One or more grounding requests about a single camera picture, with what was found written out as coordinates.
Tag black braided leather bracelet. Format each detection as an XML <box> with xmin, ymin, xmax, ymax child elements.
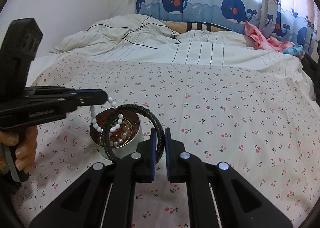
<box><xmin>102</xmin><ymin>104</ymin><xmax>166</xmax><ymax>165</ymax></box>

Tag white bead bracelet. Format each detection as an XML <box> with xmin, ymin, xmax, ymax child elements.
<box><xmin>89</xmin><ymin>94</ymin><xmax>124</xmax><ymax>133</ymax></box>

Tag person's left forearm dark sleeve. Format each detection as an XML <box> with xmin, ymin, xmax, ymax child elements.
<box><xmin>1</xmin><ymin>172</ymin><xmax>24</xmax><ymax>227</ymax></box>

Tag person's left hand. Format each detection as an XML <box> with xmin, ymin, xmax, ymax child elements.
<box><xmin>1</xmin><ymin>126</ymin><xmax>38</xmax><ymax>173</ymax></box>

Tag round silver metal tin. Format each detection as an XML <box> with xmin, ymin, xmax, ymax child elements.
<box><xmin>89</xmin><ymin>109</ymin><xmax>143</xmax><ymax>159</ymax></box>

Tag white striped duvet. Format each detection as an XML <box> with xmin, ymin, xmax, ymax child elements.
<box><xmin>51</xmin><ymin>14</ymin><xmax>311</xmax><ymax>93</ymax></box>

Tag cherry print bed sheet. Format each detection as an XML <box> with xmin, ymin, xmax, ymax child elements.
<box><xmin>12</xmin><ymin>53</ymin><xmax>319</xmax><ymax>227</ymax></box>

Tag striped beige pillow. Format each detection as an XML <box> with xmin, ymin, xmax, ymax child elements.
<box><xmin>159</xmin><ymin>20</ymin><xmax>232</xmax><ymax>33</ymax></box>

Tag black jacket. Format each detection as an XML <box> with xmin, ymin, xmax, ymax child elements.
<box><xmin>300</xmin><ymin>41</ymin><xmax>319</xmax><ymax>105</ymax></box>

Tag pink cloth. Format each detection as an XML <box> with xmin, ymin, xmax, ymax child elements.
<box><xmin>244</xmin><ymin>21</ymin><xmax>295</xmax><ymax>52</ymax></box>

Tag blue whale print curtain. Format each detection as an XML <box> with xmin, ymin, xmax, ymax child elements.
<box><xmin>136</xmin><ymin>0</ymin><xmax>319</xmax><ymax>54</ymax></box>

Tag black charging cable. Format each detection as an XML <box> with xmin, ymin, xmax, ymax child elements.
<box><xmin>86</xmin><ymin>15</ymin><xmax>182</xmax><ymax>49</ymax></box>

